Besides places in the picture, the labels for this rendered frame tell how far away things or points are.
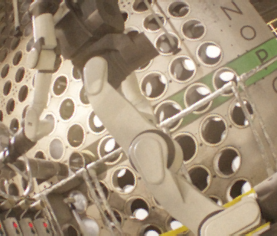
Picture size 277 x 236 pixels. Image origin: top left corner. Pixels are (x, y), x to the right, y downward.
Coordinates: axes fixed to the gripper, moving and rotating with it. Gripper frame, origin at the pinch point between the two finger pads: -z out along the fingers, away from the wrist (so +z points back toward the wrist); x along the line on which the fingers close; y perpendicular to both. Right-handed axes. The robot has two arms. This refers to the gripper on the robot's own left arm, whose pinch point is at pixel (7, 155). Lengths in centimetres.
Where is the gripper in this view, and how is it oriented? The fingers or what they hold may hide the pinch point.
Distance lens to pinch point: 147.4
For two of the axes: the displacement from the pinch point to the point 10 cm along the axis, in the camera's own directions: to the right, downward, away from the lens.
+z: 8.2, -4.8, -3.1
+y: -5.6, -5.5, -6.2
